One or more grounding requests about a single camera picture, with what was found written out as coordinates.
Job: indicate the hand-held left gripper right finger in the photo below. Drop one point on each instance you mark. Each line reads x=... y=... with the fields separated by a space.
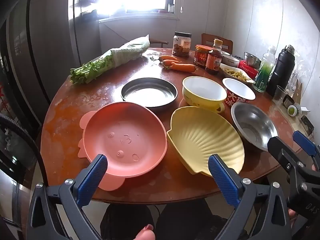
x=222 y=177

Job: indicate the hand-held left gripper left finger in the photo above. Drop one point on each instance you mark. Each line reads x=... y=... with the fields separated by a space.
x=96 y=172

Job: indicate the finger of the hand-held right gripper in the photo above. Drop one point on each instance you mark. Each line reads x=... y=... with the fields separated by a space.
x=280 y=150
x=303 y=142

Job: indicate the large stainless steel bowl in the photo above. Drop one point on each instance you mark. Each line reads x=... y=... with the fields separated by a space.
x=252 y=125

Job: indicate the pink plastic plate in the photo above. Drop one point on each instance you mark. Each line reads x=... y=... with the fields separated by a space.
x=120 y=140

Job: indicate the yellow shell-shaped plate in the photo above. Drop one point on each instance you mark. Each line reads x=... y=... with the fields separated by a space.
x=200 y=140

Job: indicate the red printed white bowl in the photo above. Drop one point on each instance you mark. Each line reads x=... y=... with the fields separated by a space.
x=238 y=87

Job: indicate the round steel plate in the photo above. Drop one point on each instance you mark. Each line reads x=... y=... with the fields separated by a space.
x=150 y=93

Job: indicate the person's right hand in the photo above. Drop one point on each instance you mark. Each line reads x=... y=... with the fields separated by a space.
x=292 y=214

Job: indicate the person's left hand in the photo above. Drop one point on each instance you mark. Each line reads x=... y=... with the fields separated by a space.
x=146 y=233

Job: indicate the white charger plug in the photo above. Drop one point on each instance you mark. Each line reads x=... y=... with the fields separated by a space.
x=304 y=110

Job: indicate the green fruit in foam net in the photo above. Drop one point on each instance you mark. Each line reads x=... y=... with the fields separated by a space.
x=293 y=110

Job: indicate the small steel cup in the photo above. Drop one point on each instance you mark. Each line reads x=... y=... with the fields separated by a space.
x=288 y=102

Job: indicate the rabbit-shaped cardboard piece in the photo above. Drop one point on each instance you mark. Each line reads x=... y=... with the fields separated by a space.
x=297 y=93

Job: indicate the clear plastic cup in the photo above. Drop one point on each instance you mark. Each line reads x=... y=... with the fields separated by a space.
x=279 y=95

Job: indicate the person's black pants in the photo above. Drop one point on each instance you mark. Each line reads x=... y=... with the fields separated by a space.
x=125 y=220

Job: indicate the clear plastic wrap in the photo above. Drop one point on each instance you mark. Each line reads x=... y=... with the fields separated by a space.
x=301 y=70

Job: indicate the black thermos flask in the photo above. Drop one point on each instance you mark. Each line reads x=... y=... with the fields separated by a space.
x=281 y=72

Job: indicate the green liquid plastic bottle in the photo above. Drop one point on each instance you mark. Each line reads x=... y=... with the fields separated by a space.
x=263 y=73

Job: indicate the red tissue box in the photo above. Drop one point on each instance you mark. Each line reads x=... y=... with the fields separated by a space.
x=247 y=70

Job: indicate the white dish of pickled vegetables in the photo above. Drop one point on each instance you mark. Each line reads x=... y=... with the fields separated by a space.
x=236 y=74

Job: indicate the small steel bowl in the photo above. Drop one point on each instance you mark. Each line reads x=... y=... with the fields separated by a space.
x=252 y=59

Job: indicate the small white bowl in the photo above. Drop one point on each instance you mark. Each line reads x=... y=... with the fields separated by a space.
x=231 y=60

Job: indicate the yellow-capped sauce bottle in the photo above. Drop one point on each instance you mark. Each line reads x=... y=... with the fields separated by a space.
x=213 y=60

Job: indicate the large orange carrot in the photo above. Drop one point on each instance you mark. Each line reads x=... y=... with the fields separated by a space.
x=182 y=67

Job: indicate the bagged green celery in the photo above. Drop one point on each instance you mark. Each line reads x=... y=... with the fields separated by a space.
x=120 y=55

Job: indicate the red-lidded sauce jar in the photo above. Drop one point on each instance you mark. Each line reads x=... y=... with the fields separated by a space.
x=201 y=56

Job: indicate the small orange carrot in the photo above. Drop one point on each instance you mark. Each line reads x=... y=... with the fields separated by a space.
x=171 y=63
x=168 y=57

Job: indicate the wooden chair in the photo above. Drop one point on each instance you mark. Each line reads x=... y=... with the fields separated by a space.
x=158 y=42
x=207 y=40

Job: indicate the grey refrigerator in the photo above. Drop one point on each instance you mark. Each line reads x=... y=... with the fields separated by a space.
x=55 y=42

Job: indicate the black-lidded pickle jar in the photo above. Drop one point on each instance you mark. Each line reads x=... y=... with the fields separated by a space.
x=181 y=45

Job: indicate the small jar on windowsill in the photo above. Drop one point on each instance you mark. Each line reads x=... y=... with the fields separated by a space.
x=171 y=8

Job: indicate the black metal bracket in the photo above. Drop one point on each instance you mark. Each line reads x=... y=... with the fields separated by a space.
x=307 y=125

